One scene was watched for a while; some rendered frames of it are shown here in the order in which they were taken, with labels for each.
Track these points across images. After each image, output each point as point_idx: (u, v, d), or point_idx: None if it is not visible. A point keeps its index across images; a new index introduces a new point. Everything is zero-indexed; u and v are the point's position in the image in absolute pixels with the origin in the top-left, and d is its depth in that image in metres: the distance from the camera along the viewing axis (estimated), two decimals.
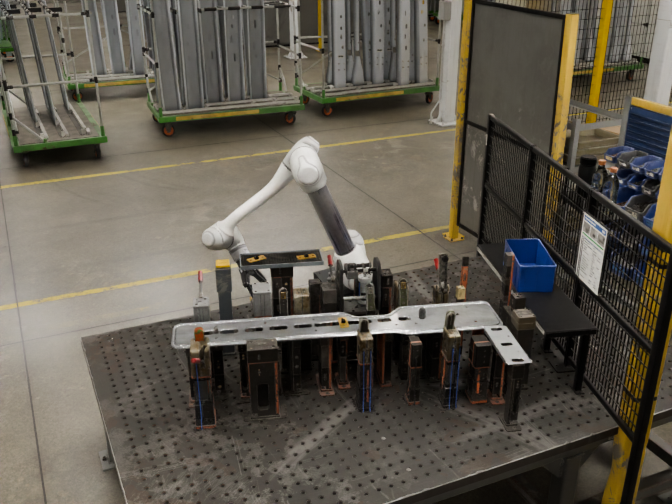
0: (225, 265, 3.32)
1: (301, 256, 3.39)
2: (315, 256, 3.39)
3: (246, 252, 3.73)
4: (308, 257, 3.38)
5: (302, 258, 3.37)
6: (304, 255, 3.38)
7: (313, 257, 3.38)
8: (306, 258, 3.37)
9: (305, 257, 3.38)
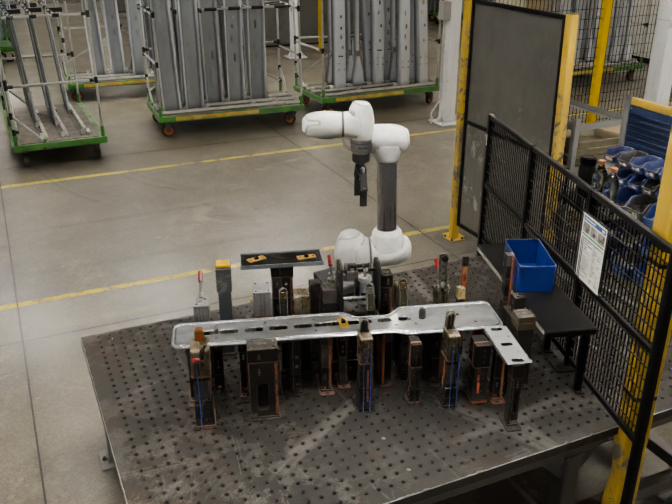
0: (225, 265, 3.32)
1: (301, 256, 3.39)
2: (315, 256, 3.39)
3: (350, 148, 3.14)
4: (308, 257, 3.38)
5: (302, 258, 3.37)
6: (304, 255, 3.38)
7: (313, 257, 3.38)
8: (306, 258, 3.37)
9: (305, 257, 3.38)
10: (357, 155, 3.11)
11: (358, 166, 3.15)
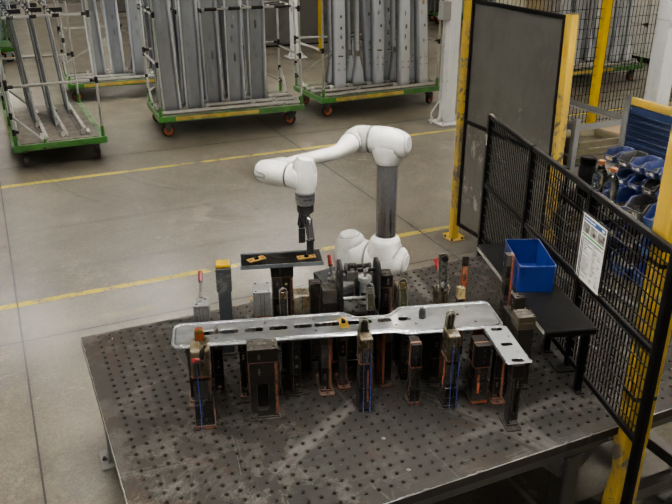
0: (225, 265, 3.32)
1: (301, 256, 3.39)
2: (315, 256, 3.39)
3: (295, 200, 3.28)
4: (308, 257, 3.38)
5: (302, 258, 3.37)
6: (304, 255, 3.38)
7: (313, 257, 3.38)
8: (306, 258, 3.37)
9: (305, 257, 3.38)
10: (302, 207, 3.25)
11: (303, 217, 3.29)
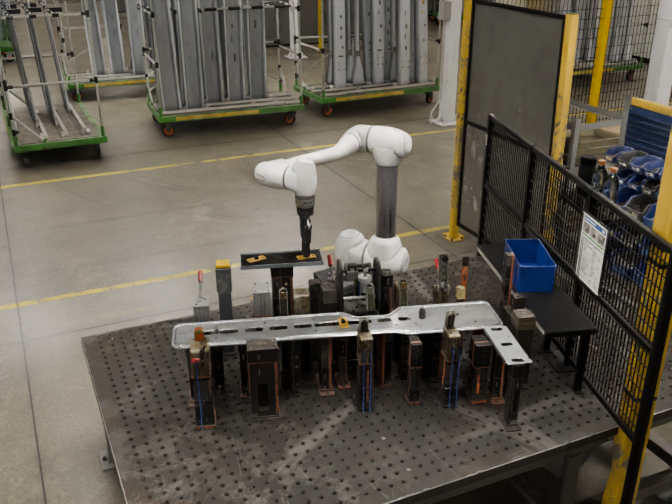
0: (225, 265, 3.32)
1: (301, 256, 3.39)
2: (315, 256, 3.39)
3: (295, 203, 3.28)
4: (308, 257, 3.38)
5: (302, 258, 3.37)
6: None
7: (313, 257, 3.38)
8: (306, 258, 3.37)
9: (305, 257, 3.38)
10: (302, 209, 3.26)
11: (303, 219, 3.30)
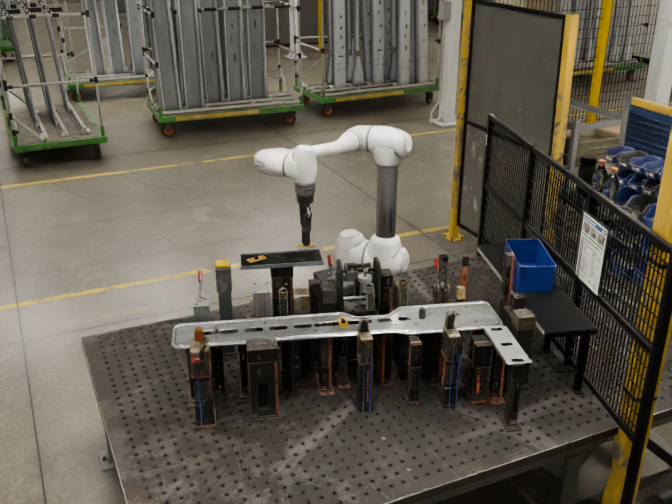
0: (225, 265, 3.32)
1: (301, 245, 3.37)
2: (315, 245, 3.37)
3: (295, 190, 3.26)
4: (308, 246, 3.36)
5: (302, 247, 3.35)
6: (304, 244, 3.36)
7: (313, 246, 3.36)
8: (306, 247, 3.35)
9: (305, 246, 3.36)
10: (302, 197, 3.24)
11: (303, 207, 3.28)
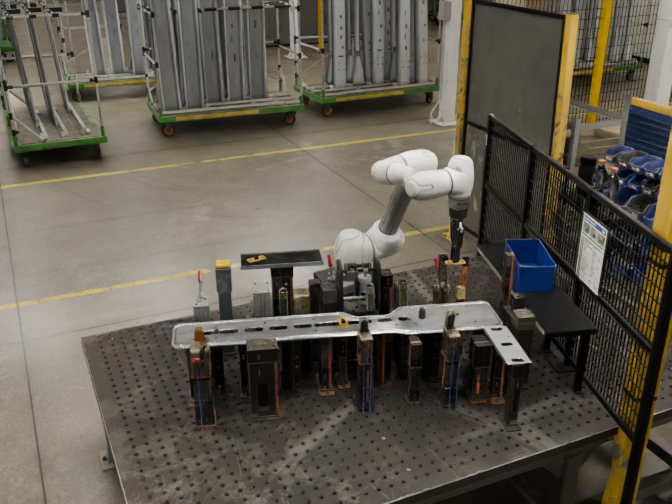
0: (225, 265, 3.32)
1: (449, 261, 3.13)
2: (465, 262, 3.13)
3: (447, 203, 3.03)
4: (457, 263, 3.12)
5: (451, 264, 3.11)
6: None
7: (463, 263, 3.12)
8: (455, 264, 3.11)
9: (454, 263, 3.12)
10: (455, 211, 3.00)
11: (455, 221, 3.04)
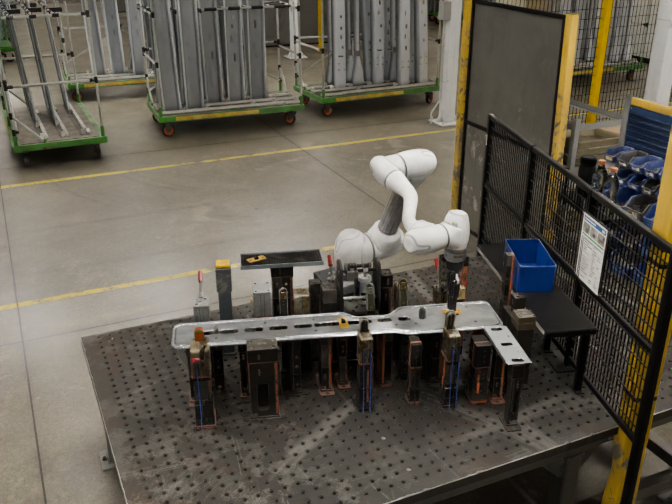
0: (225, 265, 3.32)
1: (446, 310, 3.23)
2: (461, 312, 3.22)
3: (444, 255, 3.12)
4: (454, 312, 3.21)
5: (447, 312, 3.21)
6: None
7: (459, 312, 3.21)
8: None
9: None
10: (452, 263, 3.09)
11: (452, 273, 3.13)
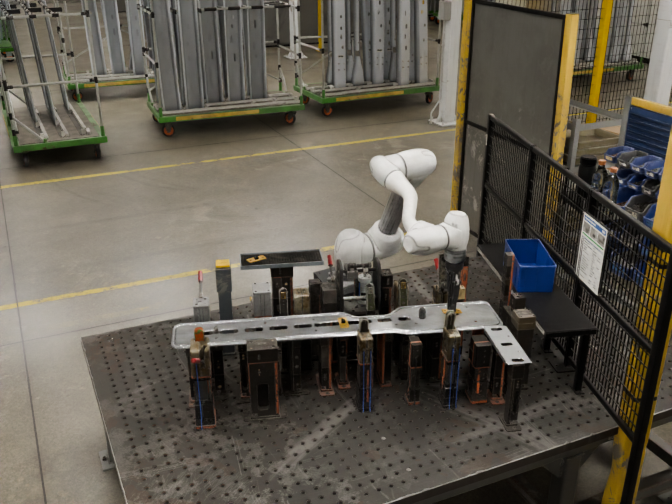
0: (225, 265, 3.32)
1: (446, 310, 3.23)
2: (461, 312, 3.22)
3: (444, 256, 3.13)
4: (454, 312, 3.21)
5: (447, 312, 3.21)
6: None
7: (459, 312, 3.21)
8: None
9: None
10: (452, 264, 3.10)
11: (452, 273, 3.14)
